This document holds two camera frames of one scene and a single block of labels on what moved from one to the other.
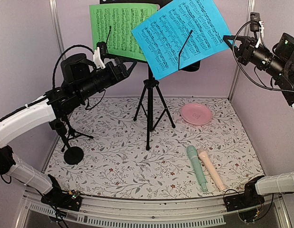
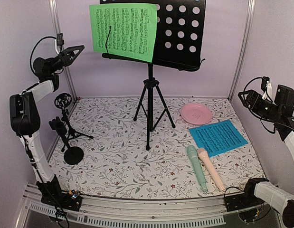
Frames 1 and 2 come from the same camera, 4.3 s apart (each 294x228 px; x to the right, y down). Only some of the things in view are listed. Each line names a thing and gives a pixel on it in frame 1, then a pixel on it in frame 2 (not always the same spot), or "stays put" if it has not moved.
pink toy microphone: (203, 155) stays put
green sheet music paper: (112, 24) stays put
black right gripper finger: (241, 39) -> (244, 97)
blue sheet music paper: (161, 38) -> (218, 138)
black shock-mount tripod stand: (72, 133) stays put
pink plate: (196, 113) stays put
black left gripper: (123, 72) -> (67, 53)
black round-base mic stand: (73, 155) stays put
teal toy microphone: (193, 152) stays put
